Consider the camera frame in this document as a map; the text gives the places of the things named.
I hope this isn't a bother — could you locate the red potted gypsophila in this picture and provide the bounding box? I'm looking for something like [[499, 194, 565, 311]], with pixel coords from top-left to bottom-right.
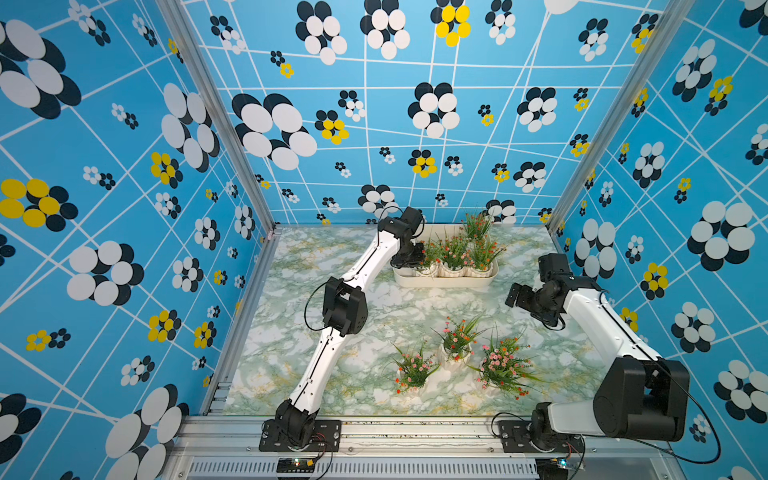
[[436, 235, 469, 278], [416, 241, 441, 277], [462, 211, 494, 242]]

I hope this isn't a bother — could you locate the aluminium front rail frame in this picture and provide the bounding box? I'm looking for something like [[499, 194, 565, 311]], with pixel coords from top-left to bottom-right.
[[161, 415, 684, 479]]

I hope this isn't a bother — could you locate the controller board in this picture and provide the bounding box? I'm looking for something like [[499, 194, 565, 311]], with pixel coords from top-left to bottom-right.
[[276, 457, 316, 478], [536, 458, 570, 480]]

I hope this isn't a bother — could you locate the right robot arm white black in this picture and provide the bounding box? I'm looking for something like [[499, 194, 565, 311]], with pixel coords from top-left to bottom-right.
[[506, 253, 690, 451]]

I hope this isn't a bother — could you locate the left controller board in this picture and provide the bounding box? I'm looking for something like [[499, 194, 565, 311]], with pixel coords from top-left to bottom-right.
[[276, 457, 316, 478]]

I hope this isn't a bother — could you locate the pink potted gypsophila front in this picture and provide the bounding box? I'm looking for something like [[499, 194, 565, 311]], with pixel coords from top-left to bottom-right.
[[394, 343, 440, 395]]

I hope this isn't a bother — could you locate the left aluminium corner post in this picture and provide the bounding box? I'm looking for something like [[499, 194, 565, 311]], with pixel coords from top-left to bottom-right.
[[157, 0, 276, 240]]

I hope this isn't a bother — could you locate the pink potted gypsophila middle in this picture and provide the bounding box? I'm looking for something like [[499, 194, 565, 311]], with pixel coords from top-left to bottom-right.
[[435, 316, 483, 370]]

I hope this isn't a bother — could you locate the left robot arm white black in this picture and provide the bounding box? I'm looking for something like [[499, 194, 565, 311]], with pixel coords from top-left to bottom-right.
[[274, 207, 425, 448]]

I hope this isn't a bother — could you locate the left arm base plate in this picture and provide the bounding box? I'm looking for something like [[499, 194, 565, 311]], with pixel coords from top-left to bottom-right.
[[258, 419, 342, 453]]

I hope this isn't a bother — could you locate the orange potted gypsophila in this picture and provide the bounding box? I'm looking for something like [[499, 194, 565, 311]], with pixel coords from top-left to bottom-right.
[[467, 236, 505, 278]]

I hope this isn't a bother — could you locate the right controller board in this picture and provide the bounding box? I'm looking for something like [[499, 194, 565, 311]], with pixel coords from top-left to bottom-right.
[[536, 458, 570, 480]]

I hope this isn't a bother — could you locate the pink potted gypsophila large right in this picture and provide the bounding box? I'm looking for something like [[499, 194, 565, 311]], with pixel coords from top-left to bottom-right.
[[468, 330, 541, 399]]

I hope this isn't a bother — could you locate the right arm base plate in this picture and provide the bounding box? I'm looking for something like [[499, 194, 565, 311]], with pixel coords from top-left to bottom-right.
[[493, 419, 585, 456]]

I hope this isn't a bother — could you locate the white plastic storage box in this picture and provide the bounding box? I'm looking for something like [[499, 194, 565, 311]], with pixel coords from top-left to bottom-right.
[[393, 224, 500, 289]]

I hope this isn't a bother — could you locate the right aluminium corner post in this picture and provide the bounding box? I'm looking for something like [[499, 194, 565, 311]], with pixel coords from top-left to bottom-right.
[[547, 0, 695, 240]]

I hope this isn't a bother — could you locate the aluminium corner post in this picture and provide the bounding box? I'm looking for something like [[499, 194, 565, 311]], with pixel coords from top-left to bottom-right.
[[547, 0, 695, 240], [157, 0, 276, 240]]

